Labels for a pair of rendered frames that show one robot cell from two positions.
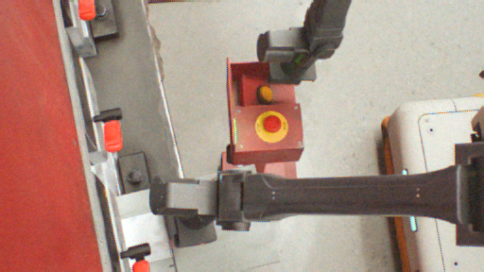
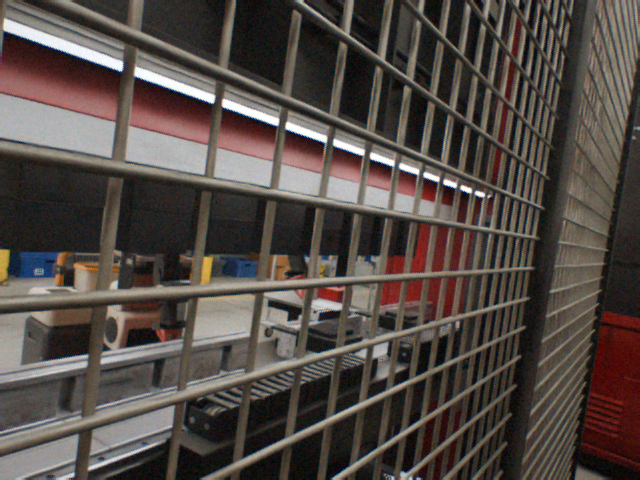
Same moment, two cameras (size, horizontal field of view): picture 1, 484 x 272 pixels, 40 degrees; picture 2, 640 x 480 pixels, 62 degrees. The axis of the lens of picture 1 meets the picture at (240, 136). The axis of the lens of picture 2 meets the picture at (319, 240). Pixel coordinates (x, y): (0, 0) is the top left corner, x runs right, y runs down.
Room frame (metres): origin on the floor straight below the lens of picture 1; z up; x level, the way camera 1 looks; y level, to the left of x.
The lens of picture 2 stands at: (1.24, 1.49, 1.30)
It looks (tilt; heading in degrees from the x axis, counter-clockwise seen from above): 3 degrees down; 232
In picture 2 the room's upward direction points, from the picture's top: 8 degrees clockwise
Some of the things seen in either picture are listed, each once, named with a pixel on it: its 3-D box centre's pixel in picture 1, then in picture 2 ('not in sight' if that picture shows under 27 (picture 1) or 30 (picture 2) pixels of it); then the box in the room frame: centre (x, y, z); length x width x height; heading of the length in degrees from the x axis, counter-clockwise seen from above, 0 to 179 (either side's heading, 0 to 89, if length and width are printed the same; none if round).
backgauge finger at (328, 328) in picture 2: not in sight; (303, 330); (0.46, 0.49, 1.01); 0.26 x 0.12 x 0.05; 109
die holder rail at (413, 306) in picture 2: not in sight; (402, 316); (-0.40, 0.03, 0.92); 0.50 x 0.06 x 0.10; 19
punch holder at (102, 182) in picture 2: not in sight; (51, 199); (1.05, 0.52, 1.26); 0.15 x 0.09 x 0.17; 19
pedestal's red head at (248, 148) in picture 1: (264, 111); not in sight; (0.49, -0.05, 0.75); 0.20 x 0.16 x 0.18; 9
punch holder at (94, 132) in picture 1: (61, 108); (316, 225); (0.29, 0.26, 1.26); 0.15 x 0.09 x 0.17; 19
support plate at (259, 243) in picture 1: (195, 229); (298, 299); (0.17, 0.07, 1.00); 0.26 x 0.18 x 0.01; 109
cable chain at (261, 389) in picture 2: not in sight; (299, 385); (0.72, 0.83, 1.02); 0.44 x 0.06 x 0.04; 19
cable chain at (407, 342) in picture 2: not in sight; (430, 340); (0.19, 0.65, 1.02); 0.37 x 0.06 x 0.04; 19
